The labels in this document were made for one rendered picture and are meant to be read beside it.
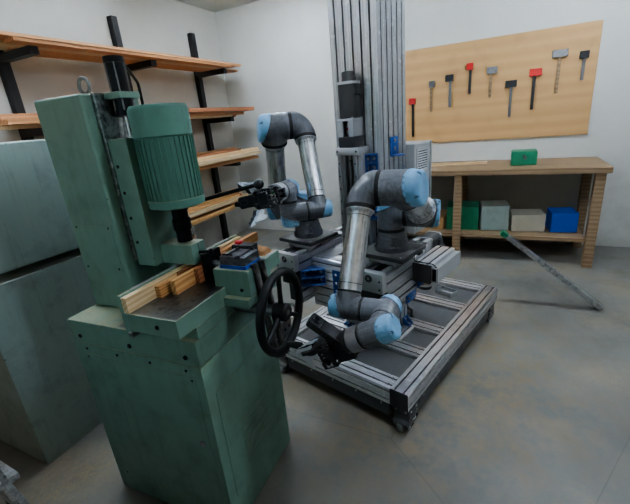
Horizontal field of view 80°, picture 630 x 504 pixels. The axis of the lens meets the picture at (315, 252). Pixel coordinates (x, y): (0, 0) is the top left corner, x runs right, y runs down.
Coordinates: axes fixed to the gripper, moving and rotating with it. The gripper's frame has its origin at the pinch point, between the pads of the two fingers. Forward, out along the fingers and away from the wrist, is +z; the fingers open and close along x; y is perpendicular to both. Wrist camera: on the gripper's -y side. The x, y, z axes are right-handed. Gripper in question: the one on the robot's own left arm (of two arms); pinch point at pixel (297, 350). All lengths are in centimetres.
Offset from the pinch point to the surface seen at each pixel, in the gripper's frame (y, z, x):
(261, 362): 4.7, 29.7, 10.4
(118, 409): -11, 71, -22
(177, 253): -47, 22, 1
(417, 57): -98, -25, 342
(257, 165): -110, 206, 340
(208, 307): -27.3, 11.7, -9.6
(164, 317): -32.5, 14.1, -22.1
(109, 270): -55, 46, -8
